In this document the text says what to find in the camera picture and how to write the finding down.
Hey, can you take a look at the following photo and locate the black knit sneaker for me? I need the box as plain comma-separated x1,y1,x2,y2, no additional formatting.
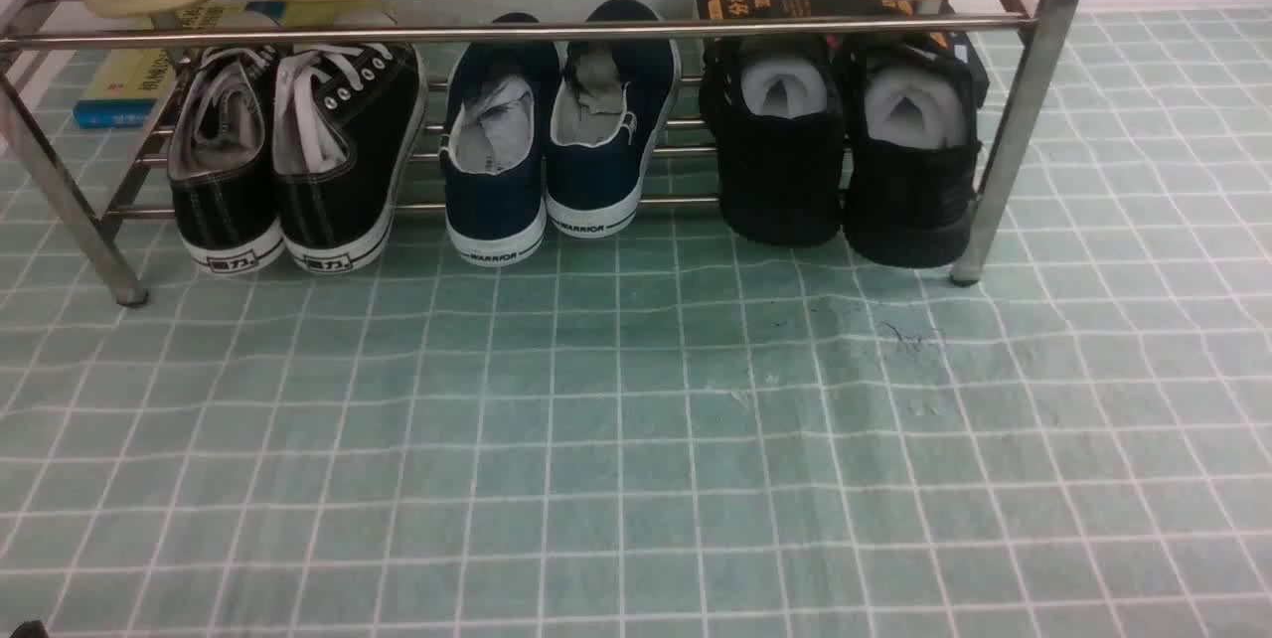
834,33,982,268
697,36,846,248

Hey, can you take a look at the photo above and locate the navy Warrior shoe left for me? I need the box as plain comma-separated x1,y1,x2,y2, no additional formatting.
439,39,560,268

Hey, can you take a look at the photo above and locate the black canvas sneaker left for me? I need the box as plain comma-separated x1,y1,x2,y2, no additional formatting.
165,46,282,276

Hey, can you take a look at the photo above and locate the black orange book top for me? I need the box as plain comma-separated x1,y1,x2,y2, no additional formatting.
696,0,953,22

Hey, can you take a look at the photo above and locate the black canvas sneaker right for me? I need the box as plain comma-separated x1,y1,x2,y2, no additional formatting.
271,42,427,275

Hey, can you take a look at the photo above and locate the navy Warrior shoe right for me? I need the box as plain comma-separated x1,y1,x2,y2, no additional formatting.
546,39,682,239

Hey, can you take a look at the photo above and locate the silver metal shoe rack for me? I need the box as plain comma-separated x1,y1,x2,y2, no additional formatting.
3,0,1080,308

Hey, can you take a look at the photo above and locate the dark object bottom left corner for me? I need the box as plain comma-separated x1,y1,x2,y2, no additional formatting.
10,620,50,638

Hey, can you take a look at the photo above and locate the navy warrior shoe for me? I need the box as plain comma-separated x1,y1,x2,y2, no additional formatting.
546,39,682,239
439,39,560,268

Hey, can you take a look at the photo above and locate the black canvas sneaker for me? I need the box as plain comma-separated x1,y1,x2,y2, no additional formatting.
271,42,427,275
165,46,282,276

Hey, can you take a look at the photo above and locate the yellow blue book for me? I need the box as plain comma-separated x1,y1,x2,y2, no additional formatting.
73,1,286,130

